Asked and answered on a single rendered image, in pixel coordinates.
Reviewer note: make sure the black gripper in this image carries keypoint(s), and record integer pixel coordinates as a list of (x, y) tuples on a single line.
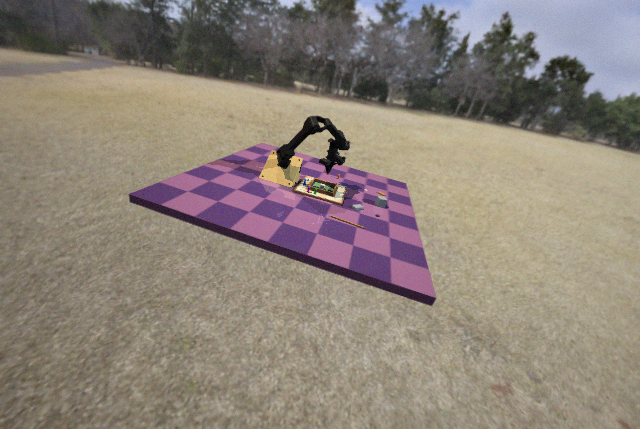
[(328, 162)]

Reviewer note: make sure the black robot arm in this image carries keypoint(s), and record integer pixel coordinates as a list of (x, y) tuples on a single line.
[(311, 126)]

